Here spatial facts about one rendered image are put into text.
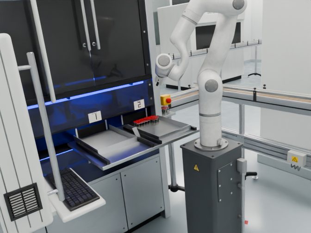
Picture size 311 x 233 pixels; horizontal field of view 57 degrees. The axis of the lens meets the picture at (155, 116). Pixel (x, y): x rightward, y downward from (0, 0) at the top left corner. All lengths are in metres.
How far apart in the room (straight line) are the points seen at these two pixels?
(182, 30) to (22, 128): 0.86
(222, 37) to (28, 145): 1.00
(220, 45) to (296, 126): 1.71
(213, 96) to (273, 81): 1.61
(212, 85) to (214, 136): 0.30
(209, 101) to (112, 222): 1.17
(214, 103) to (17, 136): 0.93
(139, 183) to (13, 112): 1.30
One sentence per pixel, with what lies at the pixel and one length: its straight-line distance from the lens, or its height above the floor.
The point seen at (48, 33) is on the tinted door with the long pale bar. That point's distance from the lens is 1.71.
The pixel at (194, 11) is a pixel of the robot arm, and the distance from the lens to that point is 1.47.
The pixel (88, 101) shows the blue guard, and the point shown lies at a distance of 1.80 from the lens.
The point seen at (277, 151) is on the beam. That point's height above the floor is 0.50.
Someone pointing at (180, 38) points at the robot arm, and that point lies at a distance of 1.47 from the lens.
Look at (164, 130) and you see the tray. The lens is 1.84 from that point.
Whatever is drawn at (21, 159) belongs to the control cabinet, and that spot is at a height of 1.11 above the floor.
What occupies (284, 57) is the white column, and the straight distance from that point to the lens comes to 2.93.
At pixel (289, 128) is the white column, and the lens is 3.06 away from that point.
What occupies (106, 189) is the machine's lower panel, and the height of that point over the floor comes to 0.50.
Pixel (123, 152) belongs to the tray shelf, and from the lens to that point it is 1.60.
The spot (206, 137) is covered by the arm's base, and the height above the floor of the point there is 0.92.
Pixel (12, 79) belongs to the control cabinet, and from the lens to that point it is 1.09.
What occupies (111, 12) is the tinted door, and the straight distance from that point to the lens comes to 1.87.
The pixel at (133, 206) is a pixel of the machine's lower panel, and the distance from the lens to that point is 2.23.
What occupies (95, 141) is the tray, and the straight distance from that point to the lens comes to 1.81.
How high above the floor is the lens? 1.52
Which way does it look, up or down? 17 degrees down
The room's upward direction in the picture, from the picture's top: 5 degrees counter-clockwise
